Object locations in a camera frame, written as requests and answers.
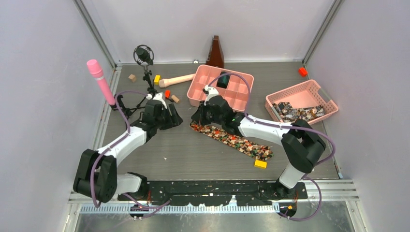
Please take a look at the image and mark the patterned ties in basket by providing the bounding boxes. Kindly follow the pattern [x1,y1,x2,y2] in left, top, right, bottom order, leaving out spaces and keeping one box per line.
[273,102,325,122]

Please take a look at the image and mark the brown wooden metronome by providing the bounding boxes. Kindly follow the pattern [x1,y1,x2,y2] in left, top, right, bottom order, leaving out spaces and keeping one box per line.
[205,35,225,68]

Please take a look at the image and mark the yellow block near front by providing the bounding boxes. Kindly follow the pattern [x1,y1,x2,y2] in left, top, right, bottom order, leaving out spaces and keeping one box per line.
[254,160,267,169]

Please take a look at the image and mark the purple cable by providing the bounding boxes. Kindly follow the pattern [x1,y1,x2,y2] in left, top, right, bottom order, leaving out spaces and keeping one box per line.
[89,90,172,221]
[206,72,337,223]

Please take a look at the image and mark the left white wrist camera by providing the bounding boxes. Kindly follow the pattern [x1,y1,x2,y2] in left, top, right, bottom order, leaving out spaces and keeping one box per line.
[146,92,168,109]

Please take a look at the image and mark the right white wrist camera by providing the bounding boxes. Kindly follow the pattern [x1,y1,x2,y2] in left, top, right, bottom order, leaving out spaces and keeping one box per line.
[203,85,220,104]

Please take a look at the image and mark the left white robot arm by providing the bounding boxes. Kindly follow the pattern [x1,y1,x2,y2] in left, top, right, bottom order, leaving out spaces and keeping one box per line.
[73,100,183,203]

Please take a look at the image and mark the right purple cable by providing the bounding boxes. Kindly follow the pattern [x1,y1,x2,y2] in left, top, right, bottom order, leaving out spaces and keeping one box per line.
[206,72,337,223]

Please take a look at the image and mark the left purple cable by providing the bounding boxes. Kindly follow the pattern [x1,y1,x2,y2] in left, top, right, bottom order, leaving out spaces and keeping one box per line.
[89,90,172,221]

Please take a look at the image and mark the wooden cylinder block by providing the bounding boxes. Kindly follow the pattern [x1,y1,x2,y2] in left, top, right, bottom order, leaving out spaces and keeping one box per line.
[171,95,180,103]

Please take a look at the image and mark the black microphone with tripod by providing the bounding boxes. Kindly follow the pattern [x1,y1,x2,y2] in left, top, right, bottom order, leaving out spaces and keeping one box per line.
[111,44,157,119]

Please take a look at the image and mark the floral patterned necktie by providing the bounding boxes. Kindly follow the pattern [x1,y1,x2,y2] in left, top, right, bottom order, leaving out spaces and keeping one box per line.
[190,121,274,161]

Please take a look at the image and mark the dark green rolled tie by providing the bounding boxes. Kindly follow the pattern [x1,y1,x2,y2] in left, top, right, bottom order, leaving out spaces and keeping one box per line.
[216,71,230,89]

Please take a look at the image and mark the wooden cube block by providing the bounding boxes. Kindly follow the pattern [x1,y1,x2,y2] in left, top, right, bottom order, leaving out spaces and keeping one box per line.
[128,74,137,83]

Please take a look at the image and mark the red block far corner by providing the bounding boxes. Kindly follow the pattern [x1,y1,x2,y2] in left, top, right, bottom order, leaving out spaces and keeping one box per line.
[298,67,308,77]

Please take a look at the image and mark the small orange block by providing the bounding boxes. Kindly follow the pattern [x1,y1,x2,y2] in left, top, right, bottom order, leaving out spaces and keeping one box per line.
[165,90,171,99]

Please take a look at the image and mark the yellow cube block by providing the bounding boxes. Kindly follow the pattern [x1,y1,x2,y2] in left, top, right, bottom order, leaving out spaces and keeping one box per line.
[154,75,161,85]

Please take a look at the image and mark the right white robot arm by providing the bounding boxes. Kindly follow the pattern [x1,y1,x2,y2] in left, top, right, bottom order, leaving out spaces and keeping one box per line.
[191,96,326,199]

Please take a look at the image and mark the pink perforated basket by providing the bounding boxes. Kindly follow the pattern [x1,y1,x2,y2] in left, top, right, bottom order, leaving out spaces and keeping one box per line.
[264,80,339,125]

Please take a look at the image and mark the pink divided organizer tray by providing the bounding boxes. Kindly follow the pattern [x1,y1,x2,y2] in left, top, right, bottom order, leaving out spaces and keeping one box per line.
[187,65,254,112]

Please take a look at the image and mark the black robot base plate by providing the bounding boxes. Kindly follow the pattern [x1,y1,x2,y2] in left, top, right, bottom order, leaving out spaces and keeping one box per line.
[118,180,308,216]

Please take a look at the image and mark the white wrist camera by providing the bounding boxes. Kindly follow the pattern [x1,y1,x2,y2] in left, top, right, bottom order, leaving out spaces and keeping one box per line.
[146,92,168,109]
[203,85,220,104]

